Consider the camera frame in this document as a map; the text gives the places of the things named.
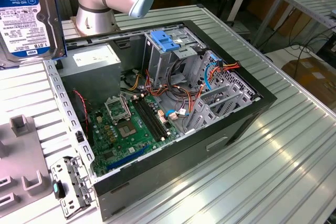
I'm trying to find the grey parts rack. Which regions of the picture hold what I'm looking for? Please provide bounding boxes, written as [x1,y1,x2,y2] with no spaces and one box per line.
[0,113,53,214]

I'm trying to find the CPU socket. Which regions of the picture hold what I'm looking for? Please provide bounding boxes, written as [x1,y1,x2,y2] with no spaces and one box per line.
[117,120,139,138]

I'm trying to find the blue expansion slot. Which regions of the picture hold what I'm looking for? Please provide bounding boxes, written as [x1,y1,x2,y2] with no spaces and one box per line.
[107,146,148,171]

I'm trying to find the blue data wire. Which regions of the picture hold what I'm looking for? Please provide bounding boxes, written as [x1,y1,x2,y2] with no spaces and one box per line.
[203,54,221,91]
[165,109,190,116]

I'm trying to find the pink wire connector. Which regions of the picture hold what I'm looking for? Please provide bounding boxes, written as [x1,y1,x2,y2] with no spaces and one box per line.
[169,108,187,122]

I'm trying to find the metal slot cover bracket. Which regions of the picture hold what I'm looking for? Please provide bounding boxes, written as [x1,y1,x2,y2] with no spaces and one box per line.
[49,155,95,221]

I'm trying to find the red orange wire bundle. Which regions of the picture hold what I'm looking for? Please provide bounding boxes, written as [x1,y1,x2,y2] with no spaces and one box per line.
[144,69,200,114]

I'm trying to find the hard disk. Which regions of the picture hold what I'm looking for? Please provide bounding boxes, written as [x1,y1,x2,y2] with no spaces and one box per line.
[0,0,68,70]

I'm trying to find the metal slat side table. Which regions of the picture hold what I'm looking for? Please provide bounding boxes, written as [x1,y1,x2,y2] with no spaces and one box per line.
[253,0,336,49]

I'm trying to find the red fan wire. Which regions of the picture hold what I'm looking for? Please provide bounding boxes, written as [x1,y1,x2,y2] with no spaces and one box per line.
[72,89,90,130]

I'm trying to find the grey metal disk bay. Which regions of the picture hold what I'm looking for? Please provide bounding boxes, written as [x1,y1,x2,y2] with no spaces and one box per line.
[181,50,259,134]

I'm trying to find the blue plastic drive latch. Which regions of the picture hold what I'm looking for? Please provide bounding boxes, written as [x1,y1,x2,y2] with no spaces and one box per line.
[151,30,181,53]

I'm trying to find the green motherboard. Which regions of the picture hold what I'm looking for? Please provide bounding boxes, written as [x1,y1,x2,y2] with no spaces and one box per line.
[88,94,182,177]

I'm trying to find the brown cardboard box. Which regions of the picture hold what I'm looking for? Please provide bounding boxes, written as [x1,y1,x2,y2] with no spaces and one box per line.
[282,57,336,104]

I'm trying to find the grey metal drive cage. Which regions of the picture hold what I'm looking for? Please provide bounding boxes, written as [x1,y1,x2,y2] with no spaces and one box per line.
[143,28,208,88]

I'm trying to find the black teal latch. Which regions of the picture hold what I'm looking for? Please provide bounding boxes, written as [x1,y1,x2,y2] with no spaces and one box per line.
[51,179,66,199]

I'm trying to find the grey power supply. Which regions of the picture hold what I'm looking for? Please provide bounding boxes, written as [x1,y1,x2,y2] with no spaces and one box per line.
[56,42,122,104]

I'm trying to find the black RAM slot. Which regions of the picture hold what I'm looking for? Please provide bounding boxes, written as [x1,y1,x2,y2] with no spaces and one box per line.
[132,99,161,142]
[141,97,170,137]
[134,99,164,140]
[138,98,166,138]

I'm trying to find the metal socket cover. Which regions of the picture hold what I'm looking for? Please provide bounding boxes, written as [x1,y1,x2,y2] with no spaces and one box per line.
[104,94,131,123]

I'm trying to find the yellow orange power wires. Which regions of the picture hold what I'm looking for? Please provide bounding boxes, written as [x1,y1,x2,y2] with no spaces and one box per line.
[125,73,141,91]

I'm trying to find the black case fan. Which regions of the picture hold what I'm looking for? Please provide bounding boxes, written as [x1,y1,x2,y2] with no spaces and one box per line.
[71,87,95,147]

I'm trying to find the black PC case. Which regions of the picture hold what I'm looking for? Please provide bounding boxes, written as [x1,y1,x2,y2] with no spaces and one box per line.
[42,19,278,222]

